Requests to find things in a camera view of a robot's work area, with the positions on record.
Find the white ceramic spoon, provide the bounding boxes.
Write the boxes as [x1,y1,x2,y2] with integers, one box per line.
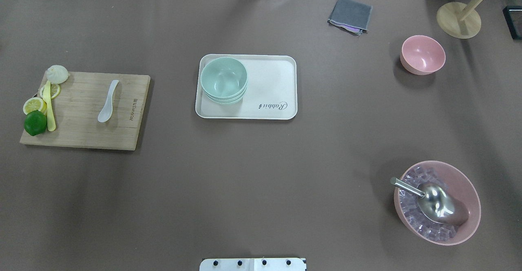
[97,79,119,123]

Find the small pink bowl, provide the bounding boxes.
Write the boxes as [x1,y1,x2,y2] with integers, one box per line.
[400,35,446,75]

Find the large pink bowl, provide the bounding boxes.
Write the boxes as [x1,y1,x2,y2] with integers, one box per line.
[393,160,482,246]

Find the cream serving tray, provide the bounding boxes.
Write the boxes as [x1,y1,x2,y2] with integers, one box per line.
[195,54,298,120]

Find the stacked green bowls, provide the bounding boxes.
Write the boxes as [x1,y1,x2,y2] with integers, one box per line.
[199,57,249,104]

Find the grey folded cloth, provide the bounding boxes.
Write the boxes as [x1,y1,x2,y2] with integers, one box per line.
[327,0,373,35]

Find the bamboo cutting board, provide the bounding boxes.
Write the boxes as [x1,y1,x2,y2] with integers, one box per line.
[20,72,151,151]

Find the metal ice scoop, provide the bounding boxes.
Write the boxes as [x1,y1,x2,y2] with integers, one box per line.
[390,177,469,226]

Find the lemon slice near bun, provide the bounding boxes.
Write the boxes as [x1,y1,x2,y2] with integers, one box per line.
[38,84,60,99]

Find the yellow plastic knife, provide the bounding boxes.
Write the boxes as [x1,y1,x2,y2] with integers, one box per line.
[42,80,57,132]

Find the white steamed bun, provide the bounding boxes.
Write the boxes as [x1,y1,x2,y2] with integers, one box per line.
[44,65,70,85]

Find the green lime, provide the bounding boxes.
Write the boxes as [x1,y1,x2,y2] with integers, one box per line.
[24,110,47,136]

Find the wooden mug tree stand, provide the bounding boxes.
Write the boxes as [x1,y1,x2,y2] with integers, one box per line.
[436,0,483,39]

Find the lemon slice near lime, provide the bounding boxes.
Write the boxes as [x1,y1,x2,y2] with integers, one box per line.
[23,97,47,115]

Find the black device at edge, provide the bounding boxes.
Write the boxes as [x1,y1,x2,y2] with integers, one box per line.
[503,6,522,40]

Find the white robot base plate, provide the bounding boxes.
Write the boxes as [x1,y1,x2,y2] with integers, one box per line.
[199,258,307,271]

